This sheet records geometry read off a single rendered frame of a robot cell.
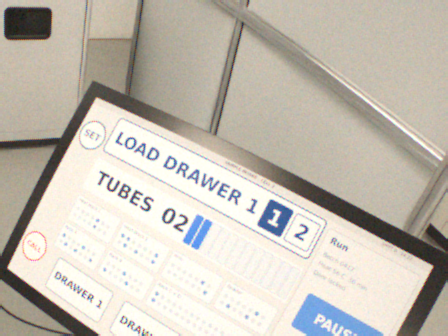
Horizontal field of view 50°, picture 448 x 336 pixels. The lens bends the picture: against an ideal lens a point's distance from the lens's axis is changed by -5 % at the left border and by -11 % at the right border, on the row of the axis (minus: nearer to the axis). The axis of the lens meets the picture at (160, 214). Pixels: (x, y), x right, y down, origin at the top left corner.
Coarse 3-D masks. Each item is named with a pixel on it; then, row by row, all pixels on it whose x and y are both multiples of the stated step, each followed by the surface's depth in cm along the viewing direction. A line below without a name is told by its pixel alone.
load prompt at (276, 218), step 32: (128, 128) 65; (128, 160) 64; (160, 160) 63; (192, 160) 62; (192, 192) 61; (224, 192) 60; (256, 192) 59; (256, 224) 58; (288, 224) 57; (320, 224) 56
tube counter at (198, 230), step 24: (168, 216) 62; (192, 216) 61; (192, 240) 60; (216, 240) 59; (240, 240) 58; (216, 264) 59; (240, 264) 58; (264, 264) 57; (288, 264) 56; (264, 288) 57; (288, 288) 56
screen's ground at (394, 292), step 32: (160, 128) 64; (64, 160) 68; (96, 160) 66; (224, 160) 60; (64, 192) 67; (96, 192) 65; (128, 192) 64; (160, 192) 62; (288, 192) 57; (32, 224) 68; (224, 224) 59; (352, 224) 54; (64, 256) 66; (192, 256) 60; (288, 256) 56; (320, 256) 55; (352, 256) 54; (384, 256) 53; (256, 288) 57; (320, 288) 55; (352, 288) 53; (384, 288) 52; (416, 288) 51; (160, 320) 60; (288, 320) 55; (384, 320) 52
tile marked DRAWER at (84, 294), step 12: (60, 264) 66; (72, 264) 65; (48, 276) 66; (60, 276) 65; (72, 276) 65; (84, 276) 64; (48, 288) 66; (60, 288) 65; (72, 288) 65; (84, 288) 64; (96, 288) 63; (108, 288) 63; (72, 300) 64; (84, 300) 64; (96, 300) 63; (108, 300) 63; (84, 312) 63; (96, 312) 63
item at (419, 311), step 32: (96, 96) 67; (128, 96) 66; (192, 128) 62; (256, 160) 59; (32, 192) 69; (320, 192) 56; (384, 224) 53; (0, 256) 69; (416, 256) 52; (32, 288) 67; (64, 320) 64; (416, 320) 51
